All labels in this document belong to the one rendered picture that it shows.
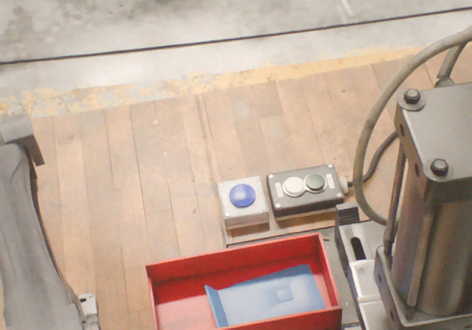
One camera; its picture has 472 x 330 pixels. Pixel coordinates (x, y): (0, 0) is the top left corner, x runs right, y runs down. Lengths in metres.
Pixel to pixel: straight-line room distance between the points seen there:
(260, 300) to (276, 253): 0.07
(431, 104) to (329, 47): 2.10
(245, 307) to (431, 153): 0.65
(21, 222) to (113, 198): 0.49
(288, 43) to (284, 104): 1.33
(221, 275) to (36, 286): 0.45
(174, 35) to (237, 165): 1.47
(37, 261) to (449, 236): 0.41
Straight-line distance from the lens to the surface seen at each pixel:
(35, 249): 0.99
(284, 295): 1.36
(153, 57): 2.88
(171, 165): 1.50
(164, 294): 1.38
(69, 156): 1.54
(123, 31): 2.96
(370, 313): 1.05
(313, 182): 1.43
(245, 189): 1.42
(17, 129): 1.03
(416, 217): 0.83
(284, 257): 1.38
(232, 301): 1.36
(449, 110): 0.78
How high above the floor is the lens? 2.11
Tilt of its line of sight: 54 degrees down
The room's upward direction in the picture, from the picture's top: 4 degrees counter-clockwise
